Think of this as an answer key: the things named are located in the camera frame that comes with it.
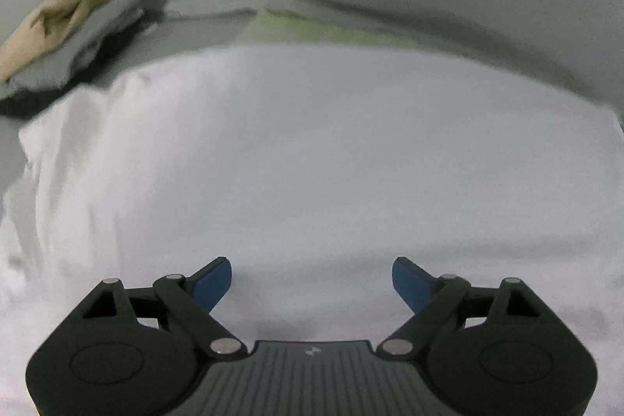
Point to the beige garment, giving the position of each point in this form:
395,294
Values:
53,21

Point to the light grey garment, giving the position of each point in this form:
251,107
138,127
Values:
92,40

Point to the black garment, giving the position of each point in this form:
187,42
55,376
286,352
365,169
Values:
146,26

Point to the white shirt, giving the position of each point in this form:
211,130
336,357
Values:
312,153

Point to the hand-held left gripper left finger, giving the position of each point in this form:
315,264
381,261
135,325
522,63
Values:
214,282

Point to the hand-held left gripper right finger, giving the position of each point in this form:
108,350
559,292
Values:
407,282

